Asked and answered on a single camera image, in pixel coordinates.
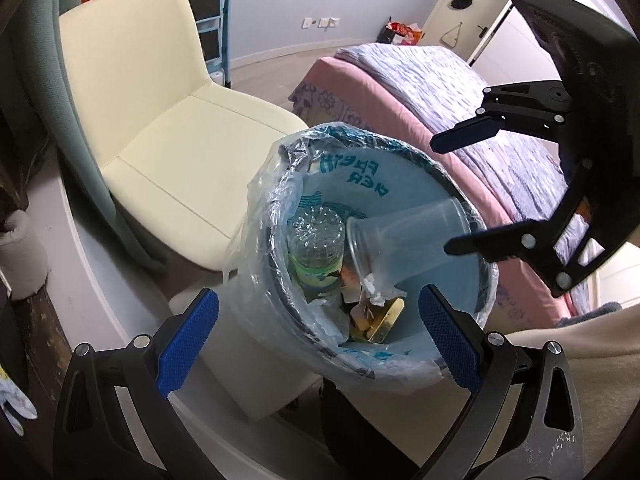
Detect cream chair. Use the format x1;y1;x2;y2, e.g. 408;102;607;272
59;0;311;271

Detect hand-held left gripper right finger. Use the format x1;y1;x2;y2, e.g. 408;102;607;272
410;284;583;480

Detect grey fluffy rug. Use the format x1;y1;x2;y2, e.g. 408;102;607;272
570;300;623;328

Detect clear plastic bin liner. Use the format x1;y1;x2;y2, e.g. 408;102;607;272
222;121;501;393

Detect white printed cloth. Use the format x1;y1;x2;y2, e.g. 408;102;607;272
0;370;38;436

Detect light blue trash bin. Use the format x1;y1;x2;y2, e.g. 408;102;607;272
235;121;501;393

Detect clear plastic cup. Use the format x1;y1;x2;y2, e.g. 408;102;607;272
345;197;473;301

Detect brown mat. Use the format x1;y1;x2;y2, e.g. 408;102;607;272
10;290;71;411

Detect triangular hanger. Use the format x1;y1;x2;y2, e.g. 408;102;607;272
440;22;463;51

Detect purple floral blanket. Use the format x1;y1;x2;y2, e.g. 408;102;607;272
290;42;606;311

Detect blue metal ladder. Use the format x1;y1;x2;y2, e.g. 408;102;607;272
162;0;236;88

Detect person's beige pants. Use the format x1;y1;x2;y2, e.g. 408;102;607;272
510;305;640;480

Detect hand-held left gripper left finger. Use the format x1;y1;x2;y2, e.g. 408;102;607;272
52;287;220;480

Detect colourful shopping bag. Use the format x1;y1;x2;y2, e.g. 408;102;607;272
377;17;426;46

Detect clear bottle green label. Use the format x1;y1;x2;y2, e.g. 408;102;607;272
286;205;347;291

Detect orange wrapper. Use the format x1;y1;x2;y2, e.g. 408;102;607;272
340;267;373;336

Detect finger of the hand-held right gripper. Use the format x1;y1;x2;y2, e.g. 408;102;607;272
444;160;603;297
430;79;573;153

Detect yellow wrapper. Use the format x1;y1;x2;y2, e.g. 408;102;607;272
365;297;406;343

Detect white crumpled tissue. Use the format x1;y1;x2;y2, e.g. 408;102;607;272
360;275;408;311

